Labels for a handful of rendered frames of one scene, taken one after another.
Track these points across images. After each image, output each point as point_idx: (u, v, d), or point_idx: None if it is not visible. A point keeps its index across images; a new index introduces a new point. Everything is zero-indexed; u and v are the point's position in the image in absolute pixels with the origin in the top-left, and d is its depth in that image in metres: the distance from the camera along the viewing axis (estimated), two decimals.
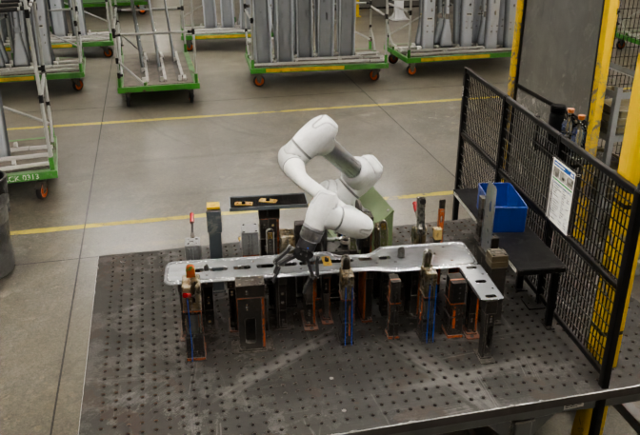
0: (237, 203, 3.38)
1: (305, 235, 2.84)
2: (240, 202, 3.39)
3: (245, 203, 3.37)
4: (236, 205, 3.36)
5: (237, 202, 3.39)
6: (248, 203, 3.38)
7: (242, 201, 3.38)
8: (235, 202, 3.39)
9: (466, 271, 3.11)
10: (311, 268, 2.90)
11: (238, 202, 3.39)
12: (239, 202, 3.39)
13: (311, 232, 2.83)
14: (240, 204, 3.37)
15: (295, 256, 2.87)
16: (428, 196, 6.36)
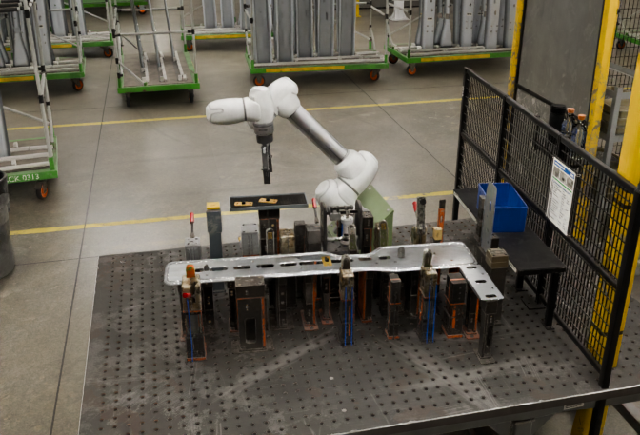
0: (237, 203, 3.38)
1: (270, 131, 3.16)
2: (240, 202, 3.39)
3: (245, 203, 3.37)
4: (236, 205, 3.36)
5: (237, 202, 3.39)
6: (248, 203, 3.38)
7: (242, 201, 3.38)
8: (235, 202, 3.39)
9: (466, 271, 3.11)
10: (270, 151, 3.29)
11: (238, 202, 3.39)
12: (239, 202, 3.39)
13: (272, 125, 3.16)
14: (240, 204, 3.37)
15: (269, 151, 3.20)
16: (428, 196, 6.36)
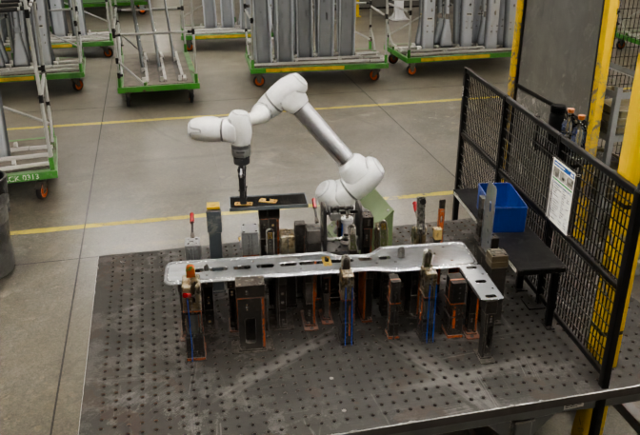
0: (237, 203, 3.38)
1: (248, 154, 3.25)
2: (240, 202, 3.39)
3: None
4: (236, 205, 3.36)
5: (237, 202, 3.39)
6: (248, 203, 3.38)
7: None
8: (235, 202, 3.39)
9: (466, 271, 3.11)
10: (245, 178, 3.35)
11: (238, 202, 3.39)
12: (239, 202, 3.39)
13: (250, 148, 3.26)
14: (240, 204, 3.37)
15: (245, 173, 3.30)
16: (428, 196, 6.36)
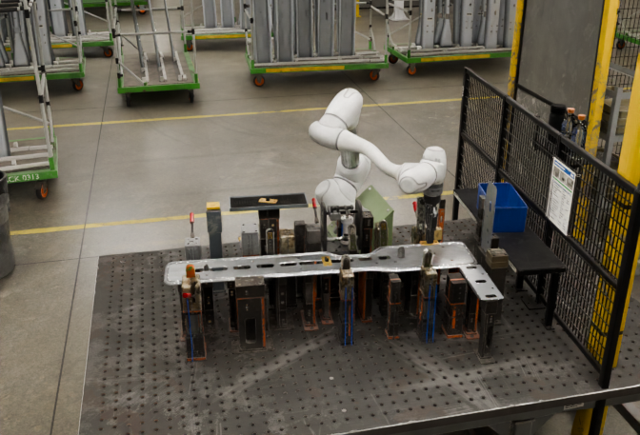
0: (422, 243, 3.24)
1: (442, 191, 3.11)
2: (425, 241, 3.25)
3: None
4: (423, 245, 3.21)
5: (422, 241, 3.24)
6: (433, 242, 3.24)
7: None
8: (420, 241, 3.24)
9: (466, 271, 3.11)
10: None
11: (422, 241, 3.25)
12: (424, 241, 3.24)
13: (443, 186, 3.12)
14: (427, 244, 3.22)
15: None
16: None
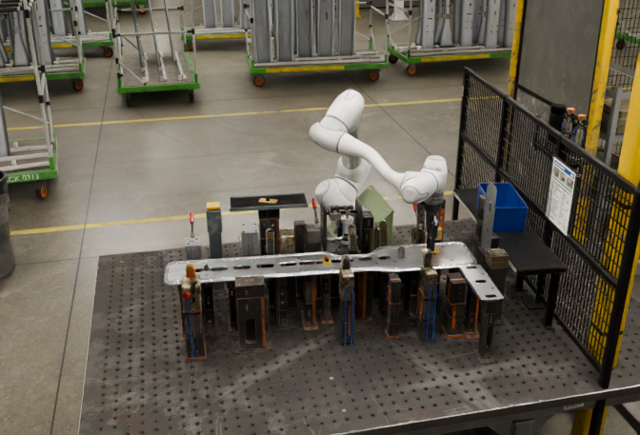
0: (423, 249, 3.25)
1: (442, 200, 3.13)
2: (426, 248, 3.26)
3: None
4: (424, 251, 3.23)
5: (423, 248, 3.26)
6: (433, 250, 3.26)
7: None
8: (421, 247, 3.26)
9: (466, 271, 3.11)
10: None
11: (423, 247, 3.26)
12: (425, 248, 3.26)
13: (444, 194, 3.14)
14: None
15: (436, 220, 3.18)
16: None
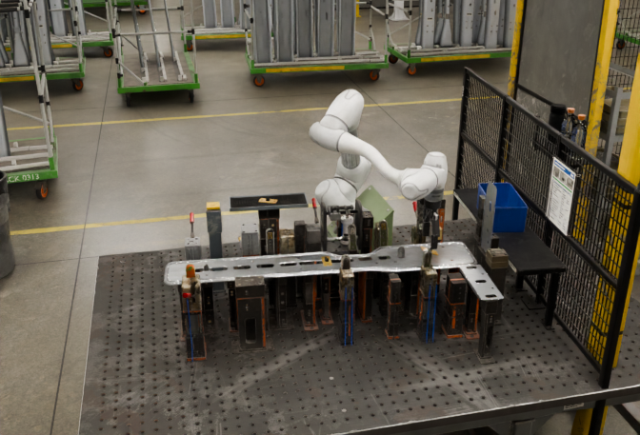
0: (423, 247, 3.25)
1: (442, 197, 3.12)
2: (425, 247, 3.26)
3: (431, 250, 3.25)
4: (424, 250, 3.23)
5: (423, 247, 3.26)
6: (432, 251, 3.26)
7: (429, 247, 3.25)
8: (421, 247, 3.26)
9: (466, 271, 3.11)
10: None
11: (423, 247, 3.26)
12: (424, 247, 3.26)
13: (444, 190, 3.13)
14: None
15: None
16: None
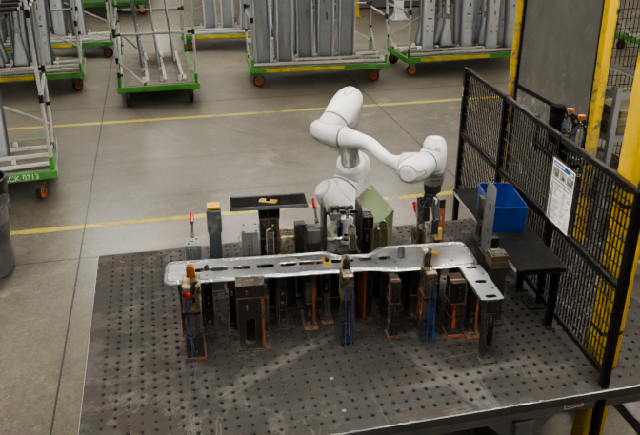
0: (423, 247, 3.25)
1: (442, 181, 3.09)
2: (425, 247, 3.26)
3: (431, 250, 3.25)
4: (424, 250, 3.23)
5: (423, 247, 3.26)
6: (432, 251, 3.26)
7: (429, 247, 3.25)
8: (421, 247, 3.26)
9: (466, 271, 3.11)
10: None
11: (423, 247, 3.26)
12: (424, 247, 3.26)
13: (443, 175, 3.10)
14: None
15: None
16: None
